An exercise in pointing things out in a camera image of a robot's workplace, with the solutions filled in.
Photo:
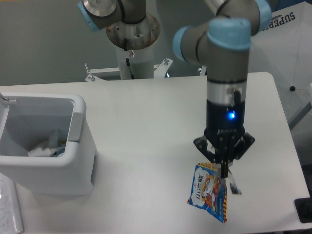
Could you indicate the white Superior umbrella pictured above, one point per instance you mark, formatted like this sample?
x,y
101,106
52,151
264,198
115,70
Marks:
x,y
284,49

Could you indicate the blue snack wrapper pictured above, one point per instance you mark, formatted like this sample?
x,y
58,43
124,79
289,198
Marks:
x,y
209,191

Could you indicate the white trash can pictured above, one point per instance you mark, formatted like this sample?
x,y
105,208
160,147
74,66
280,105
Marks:
x,y
27,119

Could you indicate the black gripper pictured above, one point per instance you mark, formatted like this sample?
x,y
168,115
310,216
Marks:
x,y
226,134

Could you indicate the white metal base frame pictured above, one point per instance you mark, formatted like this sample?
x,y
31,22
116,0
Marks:
x,y
131,70

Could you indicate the white paper sheet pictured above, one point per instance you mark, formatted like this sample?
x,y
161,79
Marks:
x,y
10,215

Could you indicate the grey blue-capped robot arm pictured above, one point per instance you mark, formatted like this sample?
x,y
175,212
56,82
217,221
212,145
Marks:
x,y
221,45

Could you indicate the white crumpled tissue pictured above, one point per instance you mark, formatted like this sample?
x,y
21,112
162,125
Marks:
x,y
47,148

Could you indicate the black device at edge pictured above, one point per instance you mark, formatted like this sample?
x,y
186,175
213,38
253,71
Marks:
x,y
304,209

